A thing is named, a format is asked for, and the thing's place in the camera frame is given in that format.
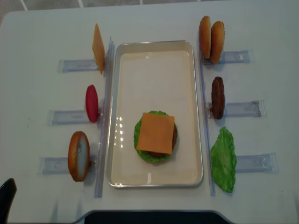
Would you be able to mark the clear acrylic holder, patty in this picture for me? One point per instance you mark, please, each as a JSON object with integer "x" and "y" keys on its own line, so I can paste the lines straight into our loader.
{"x": 245, "y": 109}

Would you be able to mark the dark base bottom edge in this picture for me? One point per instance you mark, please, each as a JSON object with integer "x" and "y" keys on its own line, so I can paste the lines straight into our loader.
{"x": 152, "y": 217}

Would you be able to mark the orange cheese slice on burger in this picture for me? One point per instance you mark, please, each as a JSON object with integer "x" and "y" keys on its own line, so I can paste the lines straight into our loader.
{"x": 156, "y": 133}

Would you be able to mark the upright green lettuce leaf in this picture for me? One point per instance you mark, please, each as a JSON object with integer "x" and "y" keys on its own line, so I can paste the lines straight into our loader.
{"x": 224, "y": 160}

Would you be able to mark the clear acrylic holder, bun bottom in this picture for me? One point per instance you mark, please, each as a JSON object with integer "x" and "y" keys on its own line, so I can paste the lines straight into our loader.
{"x": 53, "y": 166}

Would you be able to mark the white rectangular metal tray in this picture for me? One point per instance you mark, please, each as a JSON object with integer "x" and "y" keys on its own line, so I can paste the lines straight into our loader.
{"x": 154, "y": 76}

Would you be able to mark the left clear acrylic rail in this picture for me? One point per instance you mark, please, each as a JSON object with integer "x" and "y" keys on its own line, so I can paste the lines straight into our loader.
{"x": 105, "y": 121}

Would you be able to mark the upright brown meat patty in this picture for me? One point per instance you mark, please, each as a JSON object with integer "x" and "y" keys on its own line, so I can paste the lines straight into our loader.
{"x": 218, "y": 98}

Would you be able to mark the clear acrylic holder, bun tops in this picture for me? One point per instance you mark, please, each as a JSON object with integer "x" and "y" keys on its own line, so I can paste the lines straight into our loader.
{"x": 241, "y": 56}

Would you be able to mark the clear acrylic holder, tomato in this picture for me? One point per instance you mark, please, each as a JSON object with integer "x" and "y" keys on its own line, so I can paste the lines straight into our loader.
{"x": 58, "y": 117}

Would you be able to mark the right clear acrylic rail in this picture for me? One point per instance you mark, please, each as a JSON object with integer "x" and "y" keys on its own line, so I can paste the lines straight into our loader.
{"x": 205, "y": 115}

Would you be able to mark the clear acrylic holder, cheese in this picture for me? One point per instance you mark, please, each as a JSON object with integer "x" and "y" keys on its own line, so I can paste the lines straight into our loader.
{"x": 77, "y": 65}

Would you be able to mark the upright red tomato slice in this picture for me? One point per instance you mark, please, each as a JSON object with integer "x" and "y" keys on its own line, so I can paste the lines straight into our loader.
{"x": 92, "y": 103}

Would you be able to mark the black object bottom left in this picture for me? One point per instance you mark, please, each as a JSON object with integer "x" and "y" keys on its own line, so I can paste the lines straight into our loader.
{"x": 7, "y": 193}

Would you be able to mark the upright bun bottom half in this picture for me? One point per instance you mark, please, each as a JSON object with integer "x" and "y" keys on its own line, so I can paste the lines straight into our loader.
{"x": 79, "y": 156}

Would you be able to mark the clear acrylic holder, lettuce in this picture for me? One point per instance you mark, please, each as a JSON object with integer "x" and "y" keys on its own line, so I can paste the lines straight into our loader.
{"x": 264, "y": 163}

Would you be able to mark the green lettuce leaf in burger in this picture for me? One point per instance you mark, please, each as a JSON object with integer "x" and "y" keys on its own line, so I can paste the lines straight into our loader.
{"x": 143, "y": 154}

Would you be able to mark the clear acrylic rail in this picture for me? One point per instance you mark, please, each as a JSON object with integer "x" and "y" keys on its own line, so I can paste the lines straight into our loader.
{"x": 205, "y": 115}
{"x": 105, "y": 121}

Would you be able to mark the brown meat patty in burger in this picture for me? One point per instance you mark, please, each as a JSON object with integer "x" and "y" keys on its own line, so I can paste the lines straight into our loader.
{"x": 174, "y": 140}

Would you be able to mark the upright orange cheese slice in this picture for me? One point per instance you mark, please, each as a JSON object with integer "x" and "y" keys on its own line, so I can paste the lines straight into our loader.
{"x": 98, "y": 48}

